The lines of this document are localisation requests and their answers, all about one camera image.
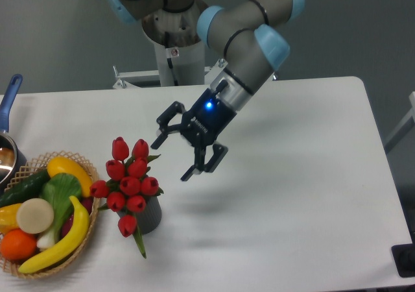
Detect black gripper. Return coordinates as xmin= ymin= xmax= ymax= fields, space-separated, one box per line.
xmin=150 ymin=89 xmax=237 ymax=182

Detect red tulip bouquet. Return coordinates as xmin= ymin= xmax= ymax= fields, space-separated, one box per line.
xmin=90 ymin=137 xmax=163 ymax=258

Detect grey ribbed vase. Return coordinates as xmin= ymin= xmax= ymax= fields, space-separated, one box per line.
xmin=116 ymin=195 xmax=162 ymax=237

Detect purple red vegetable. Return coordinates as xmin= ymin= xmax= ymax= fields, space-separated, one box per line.
xmin=60 ymin=197 xmax=93 ymax=238

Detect green bok choy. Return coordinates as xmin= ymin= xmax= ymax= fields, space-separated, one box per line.
xmin=37 ymin=173 xmax=82 ymax=251

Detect yellow banana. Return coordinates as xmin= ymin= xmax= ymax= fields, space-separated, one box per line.
xmin=18 ymin=196 xmax=89 ymax=274

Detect woven wicker basket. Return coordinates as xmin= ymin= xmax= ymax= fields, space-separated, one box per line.
xmin=1 ymin=151 xmax=101 ymax=280

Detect green cucumber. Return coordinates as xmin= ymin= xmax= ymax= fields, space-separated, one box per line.
xmin=1 ymin=169 xmax=51 ymax=207

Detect beige round disc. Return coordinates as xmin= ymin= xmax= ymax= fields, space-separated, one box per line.
xmin=16 ymin=198 xmax=54 ymax=234

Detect yellow bell pepper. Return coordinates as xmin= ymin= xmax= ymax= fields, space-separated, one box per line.
xmin=0 ymin=203 xmax=22 ymax=235

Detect orange fruit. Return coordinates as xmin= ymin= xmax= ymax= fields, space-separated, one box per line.
xmin=1 ymin=229 xmax=37 ymax=261

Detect black device at table edge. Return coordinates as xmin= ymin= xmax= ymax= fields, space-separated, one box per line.
xmin=391 ymin=243 xmax=414 ymax=278

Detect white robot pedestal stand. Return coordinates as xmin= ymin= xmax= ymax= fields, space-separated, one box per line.
xmin=109 ymin=0 xmax=289 ymax=95

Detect blue handled saucepan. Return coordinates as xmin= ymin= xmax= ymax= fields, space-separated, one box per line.
xmin=1 ymin=74 xmax=27 ymax=194

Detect white table leg frame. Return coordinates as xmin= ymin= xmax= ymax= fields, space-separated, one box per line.
xmin=384 ymin=92 xmax=414 ymax=154

